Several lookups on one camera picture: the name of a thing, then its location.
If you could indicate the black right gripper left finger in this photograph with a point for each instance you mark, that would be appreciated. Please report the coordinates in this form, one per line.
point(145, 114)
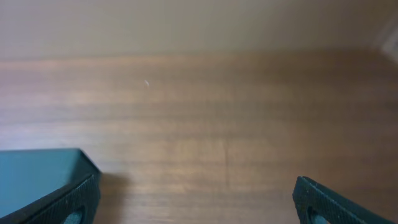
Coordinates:
point(75, 202)

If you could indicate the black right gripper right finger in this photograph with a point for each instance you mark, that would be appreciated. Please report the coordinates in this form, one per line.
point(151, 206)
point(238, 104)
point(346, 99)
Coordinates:
point(316, 203)

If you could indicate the dark green box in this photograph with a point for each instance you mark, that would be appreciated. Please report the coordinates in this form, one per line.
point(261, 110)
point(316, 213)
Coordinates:
point(28, 175)

